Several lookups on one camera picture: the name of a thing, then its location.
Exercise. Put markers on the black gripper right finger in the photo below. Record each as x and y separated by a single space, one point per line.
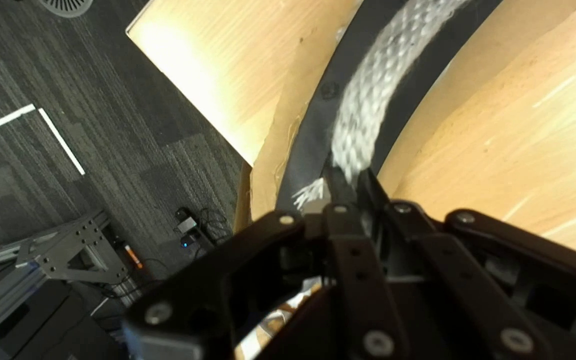
470 286

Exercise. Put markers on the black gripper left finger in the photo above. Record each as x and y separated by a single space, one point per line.
204 310

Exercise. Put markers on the black curved foam track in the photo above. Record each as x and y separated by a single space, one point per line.
378 75

